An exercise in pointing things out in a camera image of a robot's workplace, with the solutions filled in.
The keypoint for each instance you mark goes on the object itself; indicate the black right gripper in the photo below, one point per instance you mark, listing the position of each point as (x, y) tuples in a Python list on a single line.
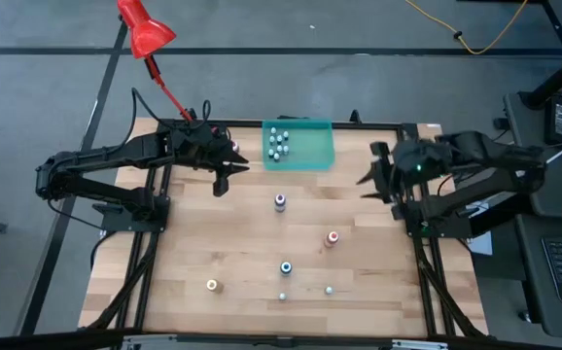
[(417, 165)]

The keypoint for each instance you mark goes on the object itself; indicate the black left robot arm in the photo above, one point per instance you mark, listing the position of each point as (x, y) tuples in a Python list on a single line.
[(106, 153)]

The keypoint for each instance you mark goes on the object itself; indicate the large blue food coloring bottle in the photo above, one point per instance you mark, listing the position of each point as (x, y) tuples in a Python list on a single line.
[(286, 267)]

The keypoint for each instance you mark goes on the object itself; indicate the black frame crossbeam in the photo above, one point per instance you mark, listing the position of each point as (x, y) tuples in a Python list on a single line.
[(43, 341)]

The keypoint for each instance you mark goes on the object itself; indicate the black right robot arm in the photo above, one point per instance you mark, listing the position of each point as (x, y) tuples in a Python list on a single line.
[(495, 155)]

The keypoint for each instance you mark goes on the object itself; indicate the black desk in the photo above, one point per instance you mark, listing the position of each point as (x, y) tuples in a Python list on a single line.
[(531, 291)]

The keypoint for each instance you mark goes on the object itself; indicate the white paper sheet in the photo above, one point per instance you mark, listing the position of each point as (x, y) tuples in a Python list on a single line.
[(482, 245)]

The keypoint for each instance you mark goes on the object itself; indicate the red desk lamp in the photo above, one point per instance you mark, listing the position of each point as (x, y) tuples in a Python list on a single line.
[(147, 31)]

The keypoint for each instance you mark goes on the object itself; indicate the grey desk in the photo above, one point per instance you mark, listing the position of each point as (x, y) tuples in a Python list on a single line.
[(524, 121)]

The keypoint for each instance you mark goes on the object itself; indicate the black wall plug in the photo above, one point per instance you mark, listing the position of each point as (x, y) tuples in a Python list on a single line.
[(500, 123)]

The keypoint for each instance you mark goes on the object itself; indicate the large purple food coloring bottle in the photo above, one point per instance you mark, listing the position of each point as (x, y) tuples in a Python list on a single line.
[(279, 200)]

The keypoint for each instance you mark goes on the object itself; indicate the large orange food coloring bottle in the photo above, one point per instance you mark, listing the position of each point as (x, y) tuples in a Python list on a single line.
[(332, 238)]

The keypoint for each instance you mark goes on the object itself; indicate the silver metal bracket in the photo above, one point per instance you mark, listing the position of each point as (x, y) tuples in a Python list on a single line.
[(419, 345), (150, 343)]

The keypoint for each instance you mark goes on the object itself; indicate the black table-level camera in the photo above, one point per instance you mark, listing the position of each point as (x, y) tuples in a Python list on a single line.
[(284, 341)]

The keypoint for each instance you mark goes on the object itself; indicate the large red food coloring bottle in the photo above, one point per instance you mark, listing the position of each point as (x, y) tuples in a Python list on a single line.
[(235, 145)]

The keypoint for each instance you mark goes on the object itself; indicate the large yellow food coloring bottle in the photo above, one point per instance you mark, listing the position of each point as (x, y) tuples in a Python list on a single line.
[(212, 285)]

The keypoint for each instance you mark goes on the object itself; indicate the teal plastic bin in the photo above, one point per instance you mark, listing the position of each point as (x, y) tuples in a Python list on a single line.
[(310, 146)]

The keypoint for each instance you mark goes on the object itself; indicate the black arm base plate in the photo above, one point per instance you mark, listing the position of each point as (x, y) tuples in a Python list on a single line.
[(115, 221), (456, 228)]

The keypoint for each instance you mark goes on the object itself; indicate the black clamp knob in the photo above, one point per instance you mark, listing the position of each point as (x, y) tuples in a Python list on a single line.
[(355, 116)]

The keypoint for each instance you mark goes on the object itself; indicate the black aluminium frame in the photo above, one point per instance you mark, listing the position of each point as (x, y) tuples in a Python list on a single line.
[(373, 126)]

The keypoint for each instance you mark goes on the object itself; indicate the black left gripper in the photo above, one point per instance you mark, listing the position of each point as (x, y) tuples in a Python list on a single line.
[(196, 146)]

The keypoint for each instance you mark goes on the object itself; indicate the black stand leg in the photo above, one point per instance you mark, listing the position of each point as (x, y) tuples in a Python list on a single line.
[(555, 80)]

